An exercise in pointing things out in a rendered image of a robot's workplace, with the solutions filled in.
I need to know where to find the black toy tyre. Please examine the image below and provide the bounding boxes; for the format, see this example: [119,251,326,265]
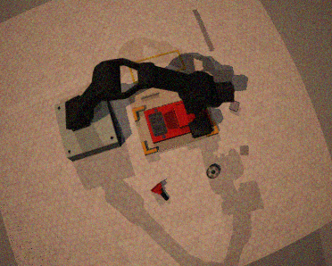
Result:
[207,166,220,179]

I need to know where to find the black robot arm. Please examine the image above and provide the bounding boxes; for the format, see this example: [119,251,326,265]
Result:
[65,58,235,131]

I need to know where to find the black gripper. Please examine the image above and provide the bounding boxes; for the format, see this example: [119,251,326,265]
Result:
[182,99,213,138]

